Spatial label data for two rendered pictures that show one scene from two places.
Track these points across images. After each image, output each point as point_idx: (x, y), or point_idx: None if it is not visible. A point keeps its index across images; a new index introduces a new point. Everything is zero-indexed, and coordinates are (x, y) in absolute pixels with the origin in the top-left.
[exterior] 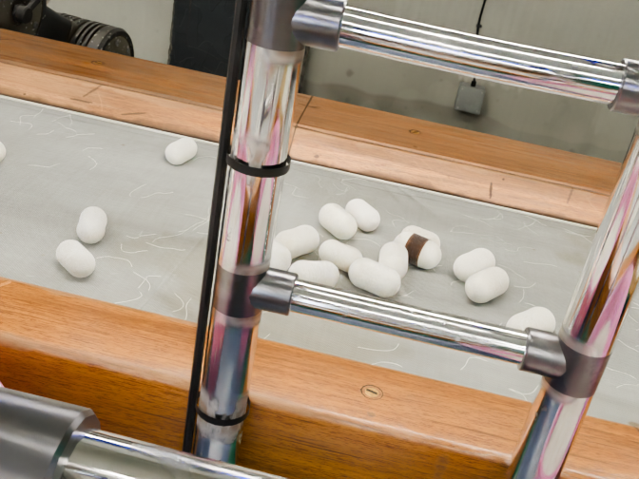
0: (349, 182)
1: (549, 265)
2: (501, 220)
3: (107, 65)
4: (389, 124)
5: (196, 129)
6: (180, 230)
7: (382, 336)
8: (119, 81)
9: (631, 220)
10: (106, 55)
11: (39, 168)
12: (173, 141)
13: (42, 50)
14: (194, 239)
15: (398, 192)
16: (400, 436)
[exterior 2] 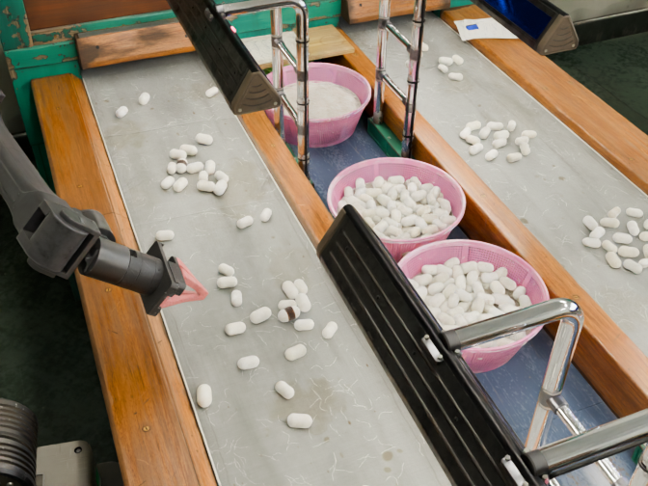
0: (132, 200)
1: (149, 148)
2: (123, 162)
3: (107, 285)
4: (79, 194)
5: (134, 245)
6: (219, 214)
7: (232, 163)
8: None
9: (283, 61)
10: (92, 294)
11: (215, 260)
12: (148, 250)
13: (114, 311)
14: (221, 209)
15: (126, 187)
16: (282, 139)
